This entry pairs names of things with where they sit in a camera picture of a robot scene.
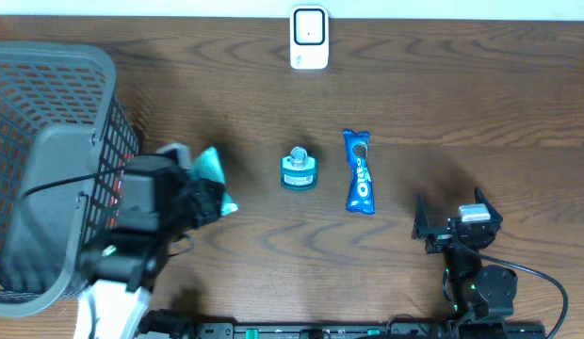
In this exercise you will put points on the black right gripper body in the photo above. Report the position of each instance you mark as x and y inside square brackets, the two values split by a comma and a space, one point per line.
[440, 238]

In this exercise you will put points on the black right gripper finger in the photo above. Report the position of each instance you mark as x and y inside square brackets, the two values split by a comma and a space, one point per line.
[421, 224]
[480, 198]

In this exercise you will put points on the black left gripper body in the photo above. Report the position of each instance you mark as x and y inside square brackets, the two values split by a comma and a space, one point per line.
[193, 203]

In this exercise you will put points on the white teal wet wipes pack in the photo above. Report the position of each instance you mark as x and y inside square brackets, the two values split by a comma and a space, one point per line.
[207, 166]

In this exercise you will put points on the blue Oreo cookie pack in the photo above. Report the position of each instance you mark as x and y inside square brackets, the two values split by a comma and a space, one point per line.
[361, 198]

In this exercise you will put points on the teal mouthwash bottle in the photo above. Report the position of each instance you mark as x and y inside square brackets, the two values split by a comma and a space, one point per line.
[298, 170]

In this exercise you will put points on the red Nescafe stick sachet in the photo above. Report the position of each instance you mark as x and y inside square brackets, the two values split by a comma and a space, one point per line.
[113, 186]

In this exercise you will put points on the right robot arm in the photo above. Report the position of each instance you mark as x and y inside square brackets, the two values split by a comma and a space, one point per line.
[482, 295]

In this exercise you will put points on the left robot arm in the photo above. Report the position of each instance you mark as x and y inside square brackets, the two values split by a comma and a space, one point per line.
[121, 268]

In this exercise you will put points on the white barcode scanner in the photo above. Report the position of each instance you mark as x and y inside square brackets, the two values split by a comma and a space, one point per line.
[309, 37]

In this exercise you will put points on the grey plastic shopping basket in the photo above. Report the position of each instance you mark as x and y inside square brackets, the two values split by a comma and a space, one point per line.
[59, 114]

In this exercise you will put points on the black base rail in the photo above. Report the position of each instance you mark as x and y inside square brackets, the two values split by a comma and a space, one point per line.
[170, 325]

